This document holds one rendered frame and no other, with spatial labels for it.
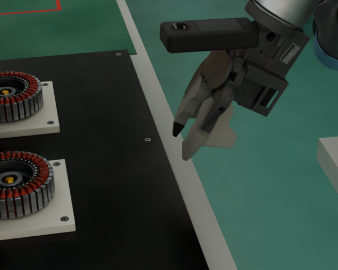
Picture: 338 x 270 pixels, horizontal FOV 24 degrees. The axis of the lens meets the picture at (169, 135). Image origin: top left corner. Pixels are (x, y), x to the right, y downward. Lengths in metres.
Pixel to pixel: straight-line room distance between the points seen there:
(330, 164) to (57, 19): 0.70
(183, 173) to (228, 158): 1.42
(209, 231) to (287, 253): 1.17
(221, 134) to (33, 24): 0.71
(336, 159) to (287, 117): 1.62
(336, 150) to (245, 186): 1.23
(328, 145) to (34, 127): 0.44
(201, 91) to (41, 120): 0.29
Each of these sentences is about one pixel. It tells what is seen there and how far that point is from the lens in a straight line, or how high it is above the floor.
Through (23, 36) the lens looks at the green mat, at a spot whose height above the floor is 0.75.
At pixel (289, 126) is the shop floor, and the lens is 2.73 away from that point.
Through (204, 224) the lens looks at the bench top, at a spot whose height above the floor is 0.75.
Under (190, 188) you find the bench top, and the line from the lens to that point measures 1.08.
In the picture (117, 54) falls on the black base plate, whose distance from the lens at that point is 1.41.
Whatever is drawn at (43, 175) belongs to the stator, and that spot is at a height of 0.82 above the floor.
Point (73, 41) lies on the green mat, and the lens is 1.52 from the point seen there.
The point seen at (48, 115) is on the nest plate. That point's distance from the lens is 1.20.
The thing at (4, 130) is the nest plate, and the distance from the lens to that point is 1.17.
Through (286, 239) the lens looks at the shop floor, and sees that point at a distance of 2.21.
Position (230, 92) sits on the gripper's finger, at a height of 0.93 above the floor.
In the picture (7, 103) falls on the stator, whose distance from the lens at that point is 1.18.
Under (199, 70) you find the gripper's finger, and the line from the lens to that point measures 1.02.
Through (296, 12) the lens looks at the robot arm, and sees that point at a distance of 0.94.
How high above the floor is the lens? 1.37
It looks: 31 degrees down
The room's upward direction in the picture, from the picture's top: straight up
